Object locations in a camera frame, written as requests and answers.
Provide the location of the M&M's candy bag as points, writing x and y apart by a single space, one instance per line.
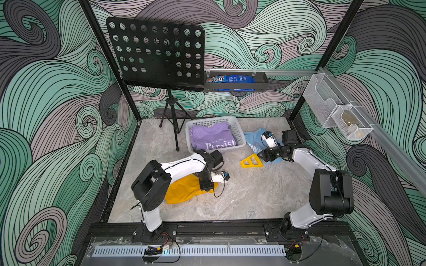
217 79

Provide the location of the black perforated music stand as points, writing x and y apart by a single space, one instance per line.
160 55

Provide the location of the light blue t-shirt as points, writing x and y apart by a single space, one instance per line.
254 141

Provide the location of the left electronics board with wires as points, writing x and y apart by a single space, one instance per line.
151 254

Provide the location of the yellow t-shirt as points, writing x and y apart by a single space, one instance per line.
183 190

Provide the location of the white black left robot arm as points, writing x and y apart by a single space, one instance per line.
152 184

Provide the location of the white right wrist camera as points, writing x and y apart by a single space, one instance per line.
269 139

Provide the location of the yellow triangle ruler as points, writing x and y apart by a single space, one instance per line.
252 161

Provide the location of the small clear wall bin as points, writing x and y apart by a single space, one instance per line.
350 124

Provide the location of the purple Persist t-shirt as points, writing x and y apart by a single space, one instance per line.
212 137

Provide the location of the clear plastic wall bin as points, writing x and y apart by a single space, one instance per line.
322 100

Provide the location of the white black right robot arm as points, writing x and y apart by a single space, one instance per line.
331 192

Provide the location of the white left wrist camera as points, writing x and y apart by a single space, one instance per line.
220 177

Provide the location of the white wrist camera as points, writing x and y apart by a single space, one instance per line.
269 139
220 177

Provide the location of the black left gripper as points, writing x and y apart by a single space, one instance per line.
206 187

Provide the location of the blue snack packet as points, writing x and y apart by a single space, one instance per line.
239 79

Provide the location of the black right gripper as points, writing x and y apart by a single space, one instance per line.
269 154

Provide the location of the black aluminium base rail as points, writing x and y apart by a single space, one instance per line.
273 230

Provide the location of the right electronics board with wires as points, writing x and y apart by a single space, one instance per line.
301 251

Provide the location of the white slotted cable duct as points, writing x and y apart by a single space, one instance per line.
194 251

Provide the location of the white plastic basket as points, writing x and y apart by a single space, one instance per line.
235 129

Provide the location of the electronics board with wires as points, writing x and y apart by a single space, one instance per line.
301 251
151 254

